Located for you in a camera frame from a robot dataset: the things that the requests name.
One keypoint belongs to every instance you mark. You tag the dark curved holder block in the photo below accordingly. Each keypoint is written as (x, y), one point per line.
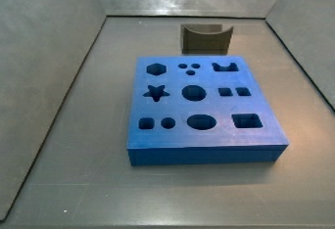
(204, 39)

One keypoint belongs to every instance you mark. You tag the blue shape sorter block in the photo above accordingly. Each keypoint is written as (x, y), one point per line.
(199, 112)

